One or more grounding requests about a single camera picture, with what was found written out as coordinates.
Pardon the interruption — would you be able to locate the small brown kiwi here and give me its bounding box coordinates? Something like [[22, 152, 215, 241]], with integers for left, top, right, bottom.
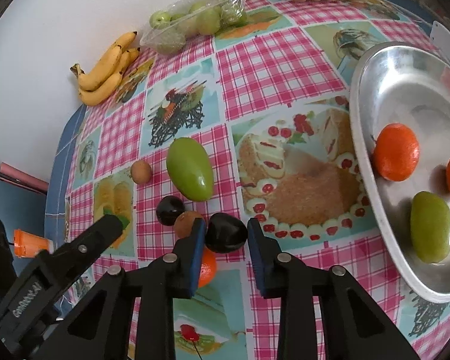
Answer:
[[130, 159, 153, 185]]

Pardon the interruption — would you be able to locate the silver metal bowl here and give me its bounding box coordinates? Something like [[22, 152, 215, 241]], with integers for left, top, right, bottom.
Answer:
[[349, 42, 450, 303]]

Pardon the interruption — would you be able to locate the green mango in bowl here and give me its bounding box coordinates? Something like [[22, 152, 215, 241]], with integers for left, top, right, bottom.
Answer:
[[410, 191, 450, 263]]

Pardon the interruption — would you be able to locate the green mango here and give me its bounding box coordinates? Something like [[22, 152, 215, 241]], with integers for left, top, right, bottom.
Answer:
[[166, 137, 214, 202], [410, 191, 450, 263]]

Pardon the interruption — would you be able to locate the plastic bag of green fruits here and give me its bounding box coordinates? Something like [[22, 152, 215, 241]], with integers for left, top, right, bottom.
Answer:
[[139, 0, 247, 56]]

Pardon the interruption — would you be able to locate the yellow banana bunch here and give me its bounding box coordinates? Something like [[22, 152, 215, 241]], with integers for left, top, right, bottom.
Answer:
[[70, 31, 140, 107]]

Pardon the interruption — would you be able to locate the white power adapter box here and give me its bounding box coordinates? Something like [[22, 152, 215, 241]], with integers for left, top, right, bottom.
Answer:
[[430, 21, 450, 62]]

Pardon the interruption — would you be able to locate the dark plum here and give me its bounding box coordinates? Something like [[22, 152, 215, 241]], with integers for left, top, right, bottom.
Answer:
[[156, 195, 185, 226], [205, 212, 248, 254]]

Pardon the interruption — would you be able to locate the pink bar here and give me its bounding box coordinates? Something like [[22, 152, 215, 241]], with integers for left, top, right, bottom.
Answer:
[[0, 163, 49, 192]]

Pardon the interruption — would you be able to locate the pink checkered picture tablecloth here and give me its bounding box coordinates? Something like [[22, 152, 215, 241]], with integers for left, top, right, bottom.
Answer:
[[45, 0, 450, 359]]

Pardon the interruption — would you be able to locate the large orange tangerine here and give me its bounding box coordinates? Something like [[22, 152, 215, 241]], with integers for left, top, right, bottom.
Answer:
[[372, 123, 420, 182]]

